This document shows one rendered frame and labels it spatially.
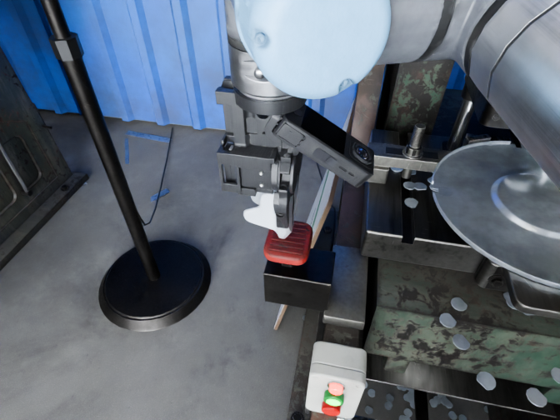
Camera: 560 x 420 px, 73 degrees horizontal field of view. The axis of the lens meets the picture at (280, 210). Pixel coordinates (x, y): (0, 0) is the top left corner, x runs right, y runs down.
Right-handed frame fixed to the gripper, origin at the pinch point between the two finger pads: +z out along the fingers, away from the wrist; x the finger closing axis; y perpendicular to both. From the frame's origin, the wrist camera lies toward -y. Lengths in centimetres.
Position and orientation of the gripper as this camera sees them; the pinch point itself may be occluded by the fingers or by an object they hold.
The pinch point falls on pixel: (288, 230)
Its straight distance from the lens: 50.2
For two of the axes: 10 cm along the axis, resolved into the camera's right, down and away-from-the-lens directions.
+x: -2.0, 6.8, -7.1
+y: -9.8, -1.4, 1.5
